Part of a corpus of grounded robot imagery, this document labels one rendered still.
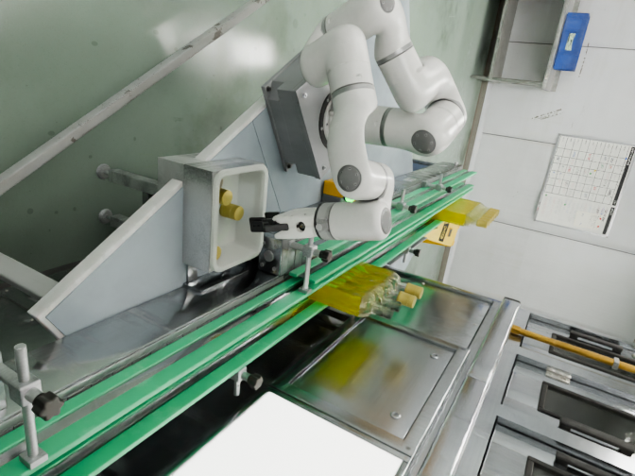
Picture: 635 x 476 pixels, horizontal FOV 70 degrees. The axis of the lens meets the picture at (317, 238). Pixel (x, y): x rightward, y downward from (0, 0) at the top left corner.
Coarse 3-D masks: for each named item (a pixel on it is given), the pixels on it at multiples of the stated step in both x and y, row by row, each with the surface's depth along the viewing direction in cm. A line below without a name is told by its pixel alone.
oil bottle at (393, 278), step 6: (360, 264) 133; (366, 264) 134; (372, 264) 134; (360, 270) 131; (366, 270) 130; (372, 270) 130; (378, 270) 131; (384, 270) 131; (378, 276) 129; (384, 276) 128; (390, 276) 128; (396, 276) 129; (390, 282) 127; (396, 282) 128; (396, 288) 128
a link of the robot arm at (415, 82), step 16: (384, 64) 98; (400, 64) 96; (416, 64) 97; (432, 64) 101; (400, 80) 98; (416, 80) 97; (432, 80) 99; (448, 80) 105; (400, 96) 100; (416, 96) 98; (432, 96) 101; (448, 96) 106; (464, 112) 107
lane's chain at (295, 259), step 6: (450, 174) 237; (408, 192) 185; (300, 240) 117; (288, 252) 113; (294, 252) 116; (300, 252) 119; (288, 258) 114; (294, 258) 117; (300, 258) 120; (312, 258) 125; (288, 264) 115; (294, 264) 118; (300, 264) 121; (288, 270) 116
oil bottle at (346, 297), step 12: (324, 288) 118; (336, 288) 116; (348, 288) 117; (360, 288) 118; (324, 300) 119; (336, 300) 117; (348, 300) 115; (360, 300) 113; (372, 300) 114; (348, 312) 116; (360, 312) 114
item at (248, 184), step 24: (240, 168) 95; (264, 168) 102; (216, 192) 90; (240, 192) 107; (264, 192) 104; (216, 216) 92; (264, 216) 107; (216, 240) 94; (240, 240) 111; (216, 264) 96
